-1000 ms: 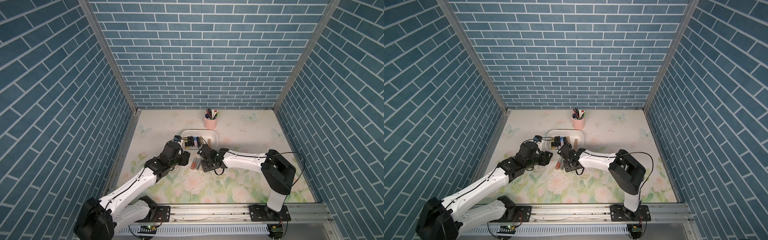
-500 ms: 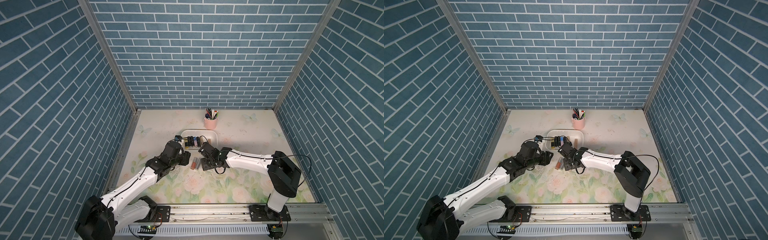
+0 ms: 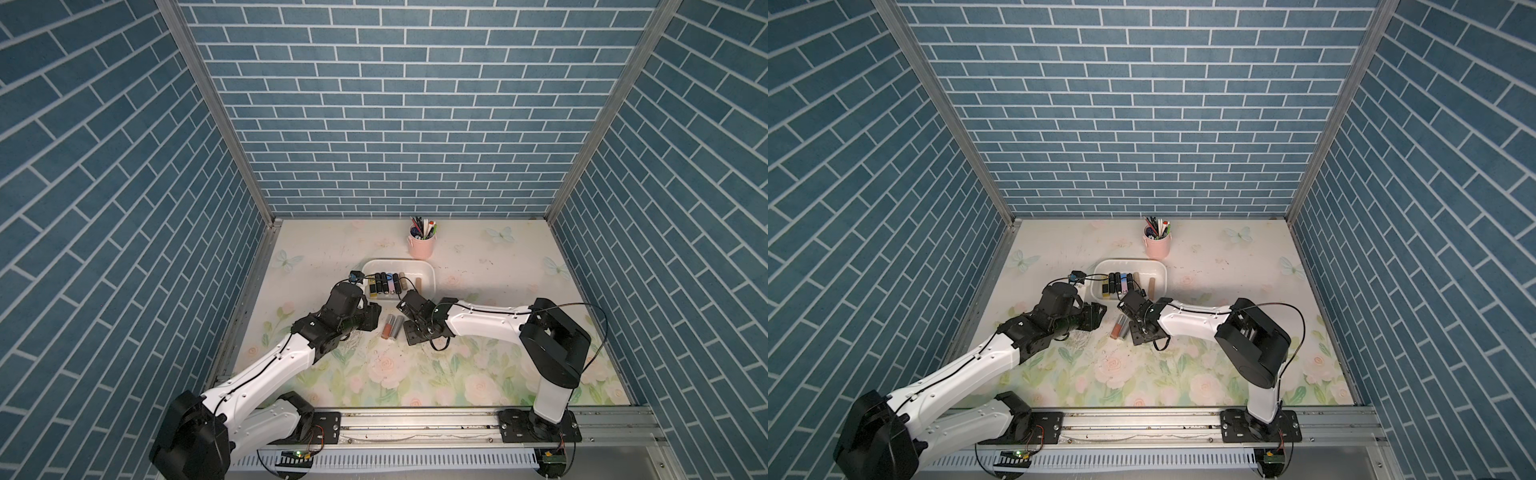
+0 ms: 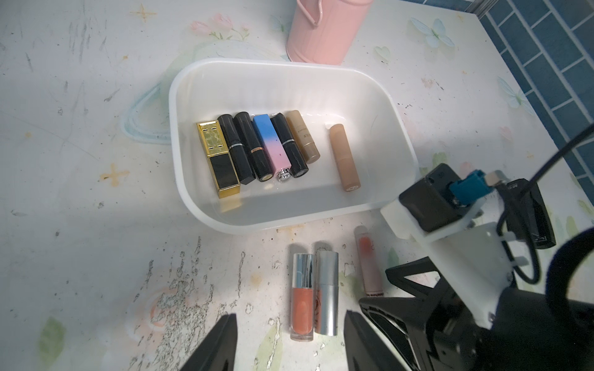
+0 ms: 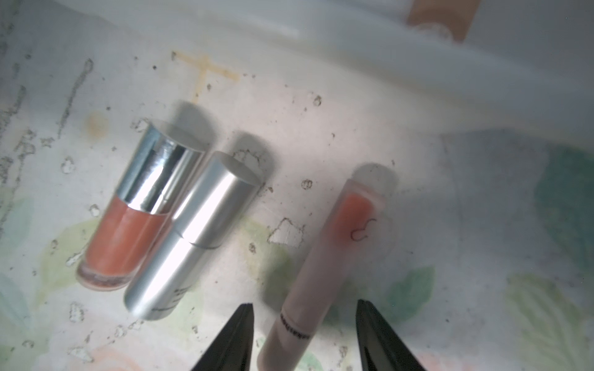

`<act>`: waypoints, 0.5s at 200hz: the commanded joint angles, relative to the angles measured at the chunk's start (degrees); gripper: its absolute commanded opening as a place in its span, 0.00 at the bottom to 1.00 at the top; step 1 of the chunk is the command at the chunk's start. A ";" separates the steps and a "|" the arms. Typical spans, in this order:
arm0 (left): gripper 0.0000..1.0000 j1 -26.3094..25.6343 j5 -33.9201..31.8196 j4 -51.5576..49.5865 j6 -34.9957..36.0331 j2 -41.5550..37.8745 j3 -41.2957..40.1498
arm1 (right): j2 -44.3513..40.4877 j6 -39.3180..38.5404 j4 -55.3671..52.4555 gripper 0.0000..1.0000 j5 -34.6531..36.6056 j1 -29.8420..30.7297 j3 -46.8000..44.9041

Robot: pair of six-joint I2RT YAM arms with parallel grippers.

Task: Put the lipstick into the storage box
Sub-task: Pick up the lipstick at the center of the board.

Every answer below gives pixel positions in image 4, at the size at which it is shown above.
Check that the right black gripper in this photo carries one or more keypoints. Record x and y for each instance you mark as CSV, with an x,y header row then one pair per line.
x,y
438,332

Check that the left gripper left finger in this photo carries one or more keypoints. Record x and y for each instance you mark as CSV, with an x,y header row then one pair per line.
x,y
218,349

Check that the floral table mat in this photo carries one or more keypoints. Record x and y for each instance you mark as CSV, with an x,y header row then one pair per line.
x,y
102,265

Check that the pink lip gloss tube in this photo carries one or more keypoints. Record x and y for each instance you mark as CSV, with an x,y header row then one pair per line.
x,y
370,272

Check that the silver gold lipstick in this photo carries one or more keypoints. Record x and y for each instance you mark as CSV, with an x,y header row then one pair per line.
x,y
302,136

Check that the red lip gloss tube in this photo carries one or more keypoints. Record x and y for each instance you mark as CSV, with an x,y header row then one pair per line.
x,y
301,321

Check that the white plastic storage box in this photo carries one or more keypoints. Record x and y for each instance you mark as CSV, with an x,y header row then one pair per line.
x,y
325,96

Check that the gold black lipstick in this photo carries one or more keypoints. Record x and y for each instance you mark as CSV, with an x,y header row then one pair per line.
x,y
218,157

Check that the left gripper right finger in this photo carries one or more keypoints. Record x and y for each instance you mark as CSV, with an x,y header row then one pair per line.
x,y
364,349

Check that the pink pen cup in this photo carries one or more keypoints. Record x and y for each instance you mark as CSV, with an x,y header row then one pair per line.
x,y
322,31

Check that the tan lipstick tube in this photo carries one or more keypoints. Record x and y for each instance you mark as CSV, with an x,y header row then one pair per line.
x,y
344,159

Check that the silver lip gloss tube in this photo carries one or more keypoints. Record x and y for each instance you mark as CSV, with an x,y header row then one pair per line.
x,y
326,296

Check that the black lipstick front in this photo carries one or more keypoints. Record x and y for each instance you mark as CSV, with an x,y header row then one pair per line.
x,y
298,163

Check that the blue pink lipstick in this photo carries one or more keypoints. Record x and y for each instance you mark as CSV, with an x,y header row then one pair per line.
x,y
277,155

